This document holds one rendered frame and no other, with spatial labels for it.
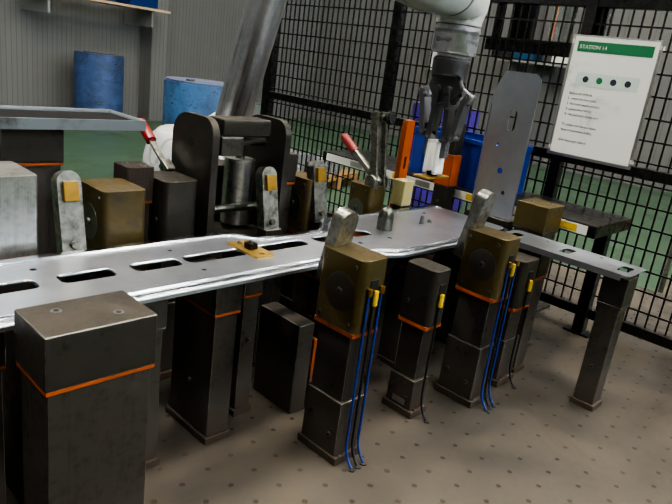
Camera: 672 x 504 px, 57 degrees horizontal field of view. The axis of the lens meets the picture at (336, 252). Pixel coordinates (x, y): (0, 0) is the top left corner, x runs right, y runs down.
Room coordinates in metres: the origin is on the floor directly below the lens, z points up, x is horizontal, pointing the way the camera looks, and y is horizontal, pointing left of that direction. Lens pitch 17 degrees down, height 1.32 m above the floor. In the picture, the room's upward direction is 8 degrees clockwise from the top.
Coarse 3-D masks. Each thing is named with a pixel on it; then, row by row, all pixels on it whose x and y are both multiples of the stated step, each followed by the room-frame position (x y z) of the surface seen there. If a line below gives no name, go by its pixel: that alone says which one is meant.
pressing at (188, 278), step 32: (320, 224) 1.19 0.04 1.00; (416, 224) 1.30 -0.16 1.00; (448, 224) 1.34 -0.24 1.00; (32, 256) 0.80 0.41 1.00; (64, 256) 0.82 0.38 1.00; (96, 256) 0.84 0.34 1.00; (128, 256) 0.86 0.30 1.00; (160, 256) 0.88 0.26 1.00; (192, 256) 0.91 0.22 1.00; (288, 256) 0.96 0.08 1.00; (320, 256) 0.98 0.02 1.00; (64, 288) 0.71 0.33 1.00; (96, 288) 0.73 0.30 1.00; (128, 288) 0.74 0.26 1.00; (160, 288) 0.76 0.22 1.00; (192, 288) 0.78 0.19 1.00; (0, 320) 0.61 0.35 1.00
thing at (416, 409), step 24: (408, 264) 1.06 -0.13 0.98; (432, 264) 1.06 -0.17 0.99; (408, 288) 1.05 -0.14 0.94; (432, 288) 1.02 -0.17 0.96; (408, 312) 1.04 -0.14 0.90; (432, 312) 1.02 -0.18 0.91; (408, 336) 1.04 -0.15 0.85; (432, 336) 1.02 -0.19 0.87; (408, 360) 1.04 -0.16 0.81; (408, 384) 1.03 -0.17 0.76; (408, 408) 1.02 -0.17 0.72
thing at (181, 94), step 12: (168, 84) 4.79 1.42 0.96; (180, 84) 4.71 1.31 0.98; (192, 84) 4.70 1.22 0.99; (204, 84) 4.71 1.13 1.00; (216, 84) 4.85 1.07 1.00; (168, 96) 4.78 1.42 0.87; (180, 96) 4.71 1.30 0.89; (192, 96) 4.69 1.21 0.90; (204, 96) 4.70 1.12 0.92; (216, 96) 4.73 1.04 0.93; (168, 108) 4.78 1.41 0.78; (180, 108) 4.71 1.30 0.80; (192, 108) 4.69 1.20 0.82; (204, 108) 4.70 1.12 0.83; (216, 108) 4.73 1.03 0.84; (168, 120) 4.77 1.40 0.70
